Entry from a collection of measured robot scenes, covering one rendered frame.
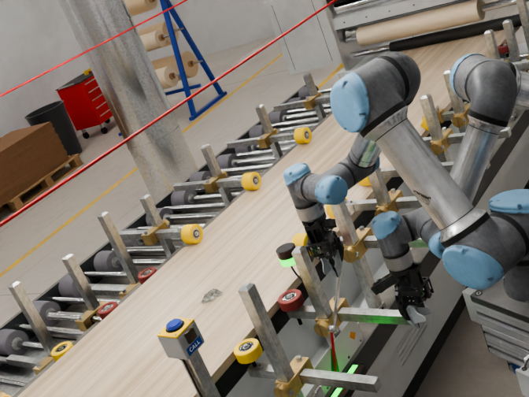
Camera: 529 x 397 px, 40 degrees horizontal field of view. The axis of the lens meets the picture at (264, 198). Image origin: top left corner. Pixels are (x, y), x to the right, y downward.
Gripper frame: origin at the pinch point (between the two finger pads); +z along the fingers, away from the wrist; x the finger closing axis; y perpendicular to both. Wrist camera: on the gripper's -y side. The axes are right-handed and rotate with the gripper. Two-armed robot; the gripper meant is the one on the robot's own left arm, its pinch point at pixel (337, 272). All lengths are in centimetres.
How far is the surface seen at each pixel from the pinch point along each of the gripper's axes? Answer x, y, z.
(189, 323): -22, 47, -21
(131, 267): -102, -55, 10
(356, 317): 0.7, 0.6, 16.2
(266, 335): -16.2, 25.6, 0.3
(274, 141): -61, -157, 7
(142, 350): -70, 6, 11
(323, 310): -7.7, 2.0, 10.8
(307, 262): -7.1, 1.2, -5.6
